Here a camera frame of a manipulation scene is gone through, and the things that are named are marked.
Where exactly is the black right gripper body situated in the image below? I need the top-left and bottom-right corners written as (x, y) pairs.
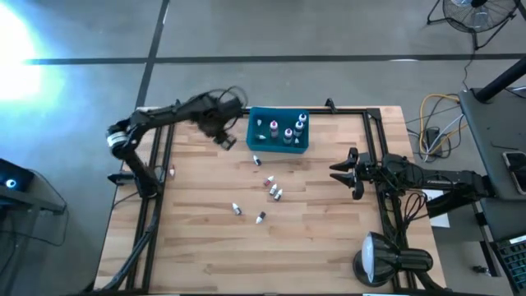
top-left (353, 150), bottom-right (390, 201)

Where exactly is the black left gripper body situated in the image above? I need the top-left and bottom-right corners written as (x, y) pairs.
top-left (199, 93), bottom-right (244, 139)

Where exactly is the teal plastic bin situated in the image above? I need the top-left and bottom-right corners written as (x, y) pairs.
top-left (246, 106), bottom-right (311, 155)

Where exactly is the black power adapter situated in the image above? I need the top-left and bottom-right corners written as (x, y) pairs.
top-left (425, 126), bottom-right (444, 158)

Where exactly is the white paper sheet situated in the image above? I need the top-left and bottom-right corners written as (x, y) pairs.
top-left (422, 188), bottom-right (451, 229)

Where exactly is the black desk lamp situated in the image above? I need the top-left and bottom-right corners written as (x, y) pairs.
top-left (352, 231), bottom-right (435, 289)

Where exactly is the dark grey side table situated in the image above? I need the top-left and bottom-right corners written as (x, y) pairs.
top-left (458, 87), bottom-right (526, 243)

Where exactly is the black smartphone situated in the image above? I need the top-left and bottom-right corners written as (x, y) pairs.
top-left (501, 150), bottom-right (526, 197)

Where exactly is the black diagonal pole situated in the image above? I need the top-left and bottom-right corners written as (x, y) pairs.
top-left (475, 56), bottom-right (526, 104)

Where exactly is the laptop with lit keyboard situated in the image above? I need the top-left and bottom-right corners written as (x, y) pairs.
top-left (491, 233), bottom-right (526, 295)

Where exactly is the grey side stand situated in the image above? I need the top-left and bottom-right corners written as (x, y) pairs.
top-left (0, 180), bottom-right (67, 252)

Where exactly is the black floor fan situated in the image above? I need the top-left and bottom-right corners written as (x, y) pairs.
top-left (426, 0), bottom-right (521, 52)

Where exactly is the black device with blue light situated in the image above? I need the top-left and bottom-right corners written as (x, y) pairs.
top-left (0, 158), bottom-right (36, 194)

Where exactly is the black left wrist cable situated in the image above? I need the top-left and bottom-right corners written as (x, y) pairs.
top-left (213, 85), bottom-right (249, 109)

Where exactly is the black aluminium table frame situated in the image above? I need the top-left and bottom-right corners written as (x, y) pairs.
top-left (95, 98), bottom-right (443, 296)

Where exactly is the yellow cable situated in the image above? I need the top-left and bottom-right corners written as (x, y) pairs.
top-left (418, 93), bottom-right (468, 156)

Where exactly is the black cable bundle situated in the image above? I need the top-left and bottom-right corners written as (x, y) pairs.
top-left (98, 197), bottom-right (162, 294)

